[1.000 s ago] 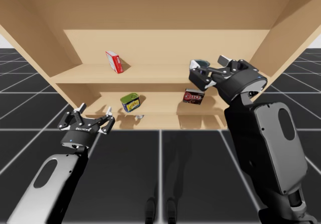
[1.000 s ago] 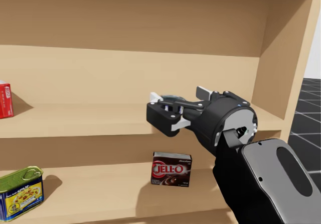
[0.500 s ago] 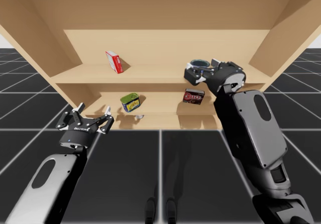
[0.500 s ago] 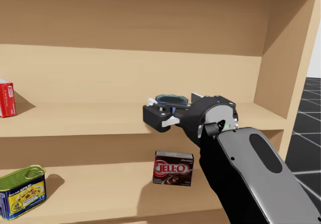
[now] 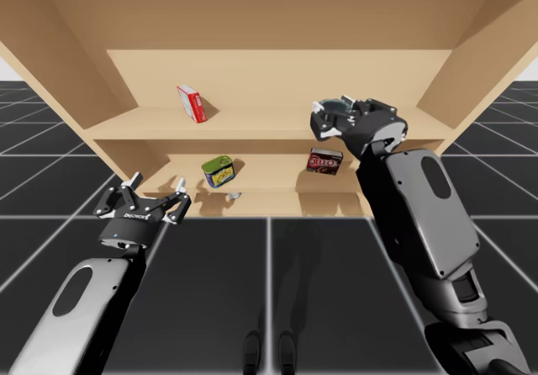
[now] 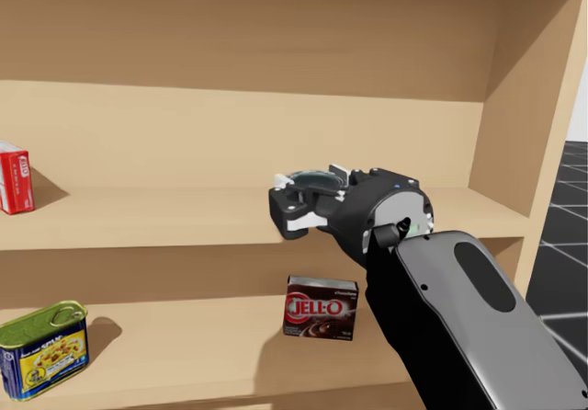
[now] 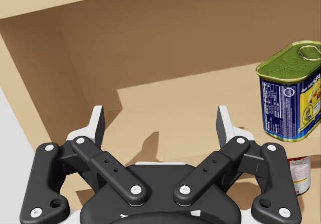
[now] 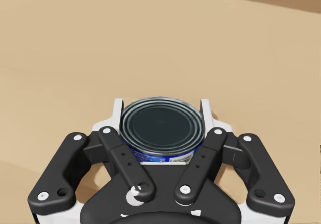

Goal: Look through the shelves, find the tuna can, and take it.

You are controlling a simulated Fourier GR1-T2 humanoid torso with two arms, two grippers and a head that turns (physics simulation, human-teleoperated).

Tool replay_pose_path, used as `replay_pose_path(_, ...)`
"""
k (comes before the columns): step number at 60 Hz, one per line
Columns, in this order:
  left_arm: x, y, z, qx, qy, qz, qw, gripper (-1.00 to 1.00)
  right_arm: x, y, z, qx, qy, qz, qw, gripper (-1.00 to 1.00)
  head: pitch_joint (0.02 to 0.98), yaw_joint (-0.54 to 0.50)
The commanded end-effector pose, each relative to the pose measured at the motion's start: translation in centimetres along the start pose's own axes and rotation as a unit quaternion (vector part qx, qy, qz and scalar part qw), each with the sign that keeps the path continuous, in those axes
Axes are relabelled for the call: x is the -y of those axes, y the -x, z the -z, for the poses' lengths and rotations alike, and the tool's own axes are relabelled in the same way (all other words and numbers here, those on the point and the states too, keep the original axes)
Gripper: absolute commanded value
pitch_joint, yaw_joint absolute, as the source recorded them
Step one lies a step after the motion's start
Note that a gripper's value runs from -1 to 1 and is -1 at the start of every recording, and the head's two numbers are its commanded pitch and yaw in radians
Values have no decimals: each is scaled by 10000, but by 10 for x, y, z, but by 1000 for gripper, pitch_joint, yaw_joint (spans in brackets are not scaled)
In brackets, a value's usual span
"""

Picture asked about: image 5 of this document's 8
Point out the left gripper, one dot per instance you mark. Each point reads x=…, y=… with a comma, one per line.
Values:
x=134, y=228

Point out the brown carton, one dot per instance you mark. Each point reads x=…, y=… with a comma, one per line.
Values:
x=323, y=162

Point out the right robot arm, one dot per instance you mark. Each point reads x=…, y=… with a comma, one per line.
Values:
x=420, y=207

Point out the green and blue rectangular can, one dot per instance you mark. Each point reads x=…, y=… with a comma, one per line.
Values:
x=218, y=173

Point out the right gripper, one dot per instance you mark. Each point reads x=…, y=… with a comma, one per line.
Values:
x=374, y=123

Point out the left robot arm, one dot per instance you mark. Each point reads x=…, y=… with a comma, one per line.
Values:
x=75, y=307

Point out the red and white carton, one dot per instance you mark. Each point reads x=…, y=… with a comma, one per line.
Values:
x=193, y=104

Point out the pale wooden shelf unit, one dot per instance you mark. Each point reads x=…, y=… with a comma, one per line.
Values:
x=273, y=68

